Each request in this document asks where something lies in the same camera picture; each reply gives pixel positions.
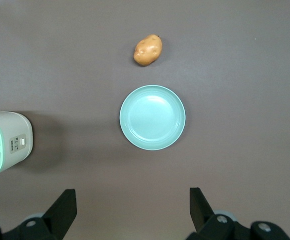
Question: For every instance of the brown potato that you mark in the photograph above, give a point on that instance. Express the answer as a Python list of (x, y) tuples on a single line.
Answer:
[(147, 50)]

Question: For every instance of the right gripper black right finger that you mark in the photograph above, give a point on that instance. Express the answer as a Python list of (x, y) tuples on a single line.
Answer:
[(209, 225)]

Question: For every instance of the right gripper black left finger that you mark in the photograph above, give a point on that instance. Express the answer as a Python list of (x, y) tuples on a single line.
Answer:
[(57, 220)]

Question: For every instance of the pale green round plate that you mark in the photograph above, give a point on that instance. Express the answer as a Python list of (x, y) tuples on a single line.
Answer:
[(152, 117)]

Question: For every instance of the brown table mat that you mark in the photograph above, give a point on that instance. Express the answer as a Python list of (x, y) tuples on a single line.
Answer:
[(234, 75)]

